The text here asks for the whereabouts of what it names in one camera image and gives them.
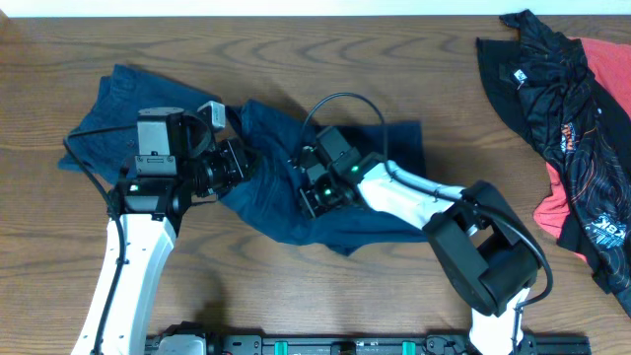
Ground black printed t-shirt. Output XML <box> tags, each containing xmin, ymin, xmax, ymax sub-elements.
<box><xmin>476</xmin><ymin>10</ymin><xmax>630</xmax><ymax>311</ymax></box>

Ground folded blue shorts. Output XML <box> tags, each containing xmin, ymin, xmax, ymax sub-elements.
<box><xmin>69</xmin><ymin>64</ymin><xmax>220</xmax><ymax>183</ymax></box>

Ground dark navy shorts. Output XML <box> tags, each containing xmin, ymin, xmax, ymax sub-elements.
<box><xmin>220</xmin><ymin>100</ymin><xmax>427</xmax><ymax>255</ymax></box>

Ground red garment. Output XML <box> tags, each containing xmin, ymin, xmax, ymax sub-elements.
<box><xmin>533</xmin><ymin>37</ymin><xmax>630</xmax><ymax>241</ymax></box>

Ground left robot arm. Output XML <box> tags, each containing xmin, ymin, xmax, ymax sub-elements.
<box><xmin>73</xmin><ymin>101</ymin><xmax>252</xmax><ymax>354</ymax></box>

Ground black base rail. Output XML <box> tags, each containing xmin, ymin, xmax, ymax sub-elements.
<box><xmin>145</xmin><ymin>320</ymin><xmax>593</xmax><ymax>355</ymax></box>

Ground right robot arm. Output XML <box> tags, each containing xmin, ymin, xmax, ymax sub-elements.
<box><xmin>293</xmin><ymin>127</ymin><xmax>547</xmax><ymax>354</ymax></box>

